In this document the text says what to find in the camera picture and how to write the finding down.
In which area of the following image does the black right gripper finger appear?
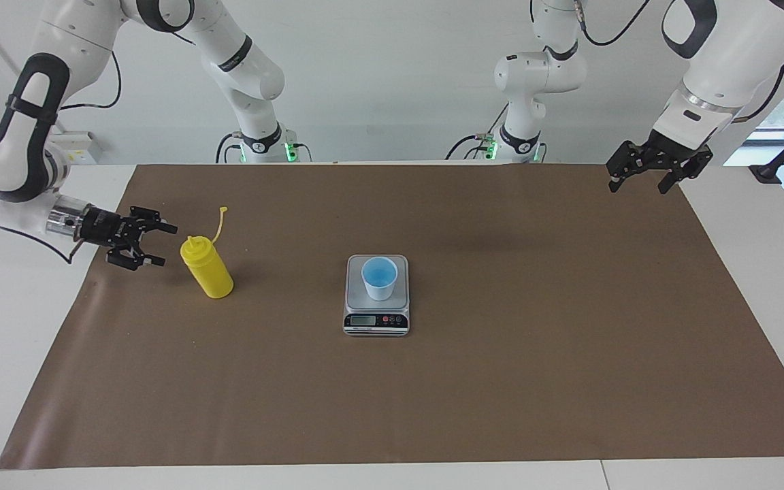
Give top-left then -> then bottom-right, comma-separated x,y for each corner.
106,245 -> 167,272
128,206 -> 179,235

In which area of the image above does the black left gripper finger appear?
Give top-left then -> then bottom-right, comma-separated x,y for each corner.
606,141 -> 640,195
657,146 -> 714,195

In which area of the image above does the yellow squeeze bottle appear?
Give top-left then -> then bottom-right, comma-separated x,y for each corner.
180,206 -> 234,299

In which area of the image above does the light blue plastic cup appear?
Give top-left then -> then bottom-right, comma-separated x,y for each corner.
361,257 -> 399,301

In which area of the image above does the silver digital kitchen scale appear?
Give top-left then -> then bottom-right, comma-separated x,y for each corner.
342,255 -> 411,338

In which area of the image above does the brown paper table mat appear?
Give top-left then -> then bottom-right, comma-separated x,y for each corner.
0,163 -> 784,470

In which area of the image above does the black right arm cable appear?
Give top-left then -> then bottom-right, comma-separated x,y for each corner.
0,51 -> 124,266

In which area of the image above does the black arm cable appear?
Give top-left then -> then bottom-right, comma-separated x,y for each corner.
576,0 -> 784,123
0,51 -> 124,266

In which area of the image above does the white wall socket box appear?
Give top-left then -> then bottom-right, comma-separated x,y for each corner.
50,131 -> 103,165

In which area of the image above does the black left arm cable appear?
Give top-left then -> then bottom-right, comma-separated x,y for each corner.
576,0 -> 784,123

